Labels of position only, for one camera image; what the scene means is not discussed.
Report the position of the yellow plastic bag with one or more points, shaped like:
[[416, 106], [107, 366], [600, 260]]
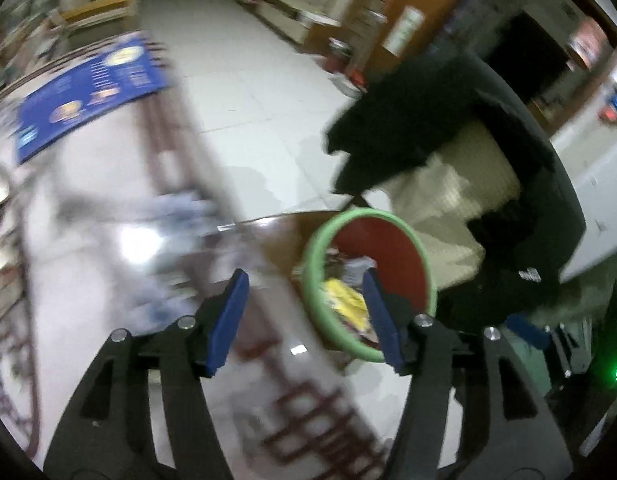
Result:
[[347, 303]]

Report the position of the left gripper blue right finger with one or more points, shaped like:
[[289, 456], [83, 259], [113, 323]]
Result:
[[472, 411]]

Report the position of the checkered beige chair cushion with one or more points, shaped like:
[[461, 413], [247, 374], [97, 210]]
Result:
[[465, 179]]

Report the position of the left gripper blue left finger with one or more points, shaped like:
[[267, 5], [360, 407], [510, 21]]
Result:
[[105, 431]]

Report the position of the blue flat gift box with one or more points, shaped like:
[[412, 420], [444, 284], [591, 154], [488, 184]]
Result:
[[122, 72]]

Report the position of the black jacket on chair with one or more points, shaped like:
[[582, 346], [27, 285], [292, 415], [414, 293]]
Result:
[[411, 113]]

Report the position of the green rimmed red trash bin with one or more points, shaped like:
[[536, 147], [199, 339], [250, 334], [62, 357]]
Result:
[[380, 256]]

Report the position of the low tv cabinet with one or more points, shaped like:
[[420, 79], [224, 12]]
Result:
[[305, 26]]

